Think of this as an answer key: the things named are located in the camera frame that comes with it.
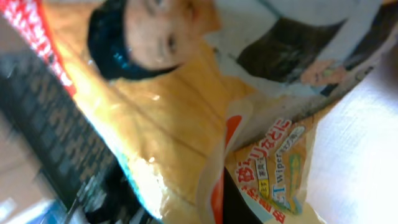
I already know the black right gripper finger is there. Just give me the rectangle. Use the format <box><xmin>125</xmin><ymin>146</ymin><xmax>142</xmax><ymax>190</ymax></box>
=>
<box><xmin>223</xmin><ymin>168</ymin><xmax>262</xmax><ymax>224</ymax></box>

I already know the yellow wiper bag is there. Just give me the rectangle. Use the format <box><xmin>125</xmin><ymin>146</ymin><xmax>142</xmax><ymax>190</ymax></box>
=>
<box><xmin>1</xmin><ymin>0</ymin><xmax>397</xmax><ymax>223</ymax></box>

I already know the grey plastic basket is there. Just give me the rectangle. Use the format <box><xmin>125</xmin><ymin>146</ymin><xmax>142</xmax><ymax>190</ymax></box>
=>
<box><xmin>0</xmin><ymin>52</ymin><xmax>125</xmax><ymax>212</ymax></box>

